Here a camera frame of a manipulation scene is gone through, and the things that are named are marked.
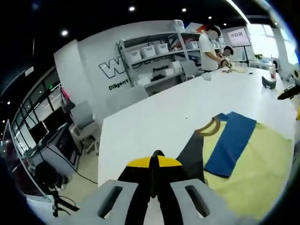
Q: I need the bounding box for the black tripod stand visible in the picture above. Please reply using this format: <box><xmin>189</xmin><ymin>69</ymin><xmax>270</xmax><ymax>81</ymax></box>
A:
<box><xmin>50</xmin><ymin>187</ymin><xmax>80</xmax><ymax>218</ymax></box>

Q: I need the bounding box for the yellow blue grey garment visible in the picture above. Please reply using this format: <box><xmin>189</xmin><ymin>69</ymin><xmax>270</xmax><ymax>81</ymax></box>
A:
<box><xmin>175</xmin><ymin>111</ymin><xmax>295</xmax><ymax>221</ymax></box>

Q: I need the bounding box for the grey curved stand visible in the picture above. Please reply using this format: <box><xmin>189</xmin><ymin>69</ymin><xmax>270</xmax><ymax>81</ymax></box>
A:
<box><xmin>262</xmin><ymin>75</ymin><xmax>278</xmax><ymax>90</ymax></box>

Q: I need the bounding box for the black floor cable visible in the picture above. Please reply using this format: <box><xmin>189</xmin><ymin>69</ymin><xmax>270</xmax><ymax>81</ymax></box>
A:
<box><xmin>38</xmin><ymin>145</ymin><xmax>99</xmax><ymax>185</ymax></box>

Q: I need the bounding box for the black equipment cabinet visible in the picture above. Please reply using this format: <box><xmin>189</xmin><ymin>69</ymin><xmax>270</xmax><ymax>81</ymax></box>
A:
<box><xmin>56</xmin><ymin>130</ymin><xmax>79</xmax><ymax>166</ymax></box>

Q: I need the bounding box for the black office chair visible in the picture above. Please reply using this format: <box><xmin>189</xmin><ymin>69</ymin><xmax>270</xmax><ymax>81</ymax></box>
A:
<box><xmin>35</xmin><ymin>161</ymin><xmax>60</xmax><ymax>189</ymax></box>

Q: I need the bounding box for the black screen stand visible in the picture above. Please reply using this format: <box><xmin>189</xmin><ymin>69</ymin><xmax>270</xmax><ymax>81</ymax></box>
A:
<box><xmin>242</xmin><ymin>45</ymin><xmax>252</xmax><ymax>68</ymax></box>

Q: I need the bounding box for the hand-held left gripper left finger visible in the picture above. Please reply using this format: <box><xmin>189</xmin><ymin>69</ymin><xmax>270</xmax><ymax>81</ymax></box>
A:
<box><xmin>82</xmin><ymin>150</ymin><xmax>157</xmax><ymax>225</ymax></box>

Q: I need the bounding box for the metal shelf with bins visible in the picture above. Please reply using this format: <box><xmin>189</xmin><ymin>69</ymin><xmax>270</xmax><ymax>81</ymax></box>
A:
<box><xmin>127</xmin><ymin>20</ymin><xmax>201</xmax><ymax>87</ymax></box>

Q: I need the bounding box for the grey chair by rack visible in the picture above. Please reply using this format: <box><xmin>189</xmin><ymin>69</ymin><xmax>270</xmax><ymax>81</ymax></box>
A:
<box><xmin>181</xmin><ymin>60</ymin><xmax>203</xmax><ymax>79</ymax></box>

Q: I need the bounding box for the black computer monitor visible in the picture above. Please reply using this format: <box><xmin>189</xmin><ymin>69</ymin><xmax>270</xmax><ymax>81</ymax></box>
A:
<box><xmin>29</xmin><ymin>120</ymin><xmax>50</xmax><ymax>144</ymax></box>

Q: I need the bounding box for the pink clock screen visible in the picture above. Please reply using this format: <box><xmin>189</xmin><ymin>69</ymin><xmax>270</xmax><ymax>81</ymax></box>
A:
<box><xmin>226</xmin><ymin>27</ymin><xmax>252</xmax><ymax>47</ymax></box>

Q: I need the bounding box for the light grey chair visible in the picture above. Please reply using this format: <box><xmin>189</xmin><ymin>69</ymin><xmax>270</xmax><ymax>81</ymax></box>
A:
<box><xmin>69</xmin><ymin>100</ymin><xmax>101</xmax><ymax>156</ymax></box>

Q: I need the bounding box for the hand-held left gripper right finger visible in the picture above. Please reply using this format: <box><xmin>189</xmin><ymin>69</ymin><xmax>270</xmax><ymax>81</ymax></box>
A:
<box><xmin>156</xmin><ymin>150</ymin><xmax>227</xmax><ymax>225</ymax></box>

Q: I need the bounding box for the hanging grey pink bag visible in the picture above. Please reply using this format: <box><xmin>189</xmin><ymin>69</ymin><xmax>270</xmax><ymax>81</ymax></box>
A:
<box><xmin>60</xmin><ymin>86</ymin><xmax>76</xmax><ymax>113</ymax></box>

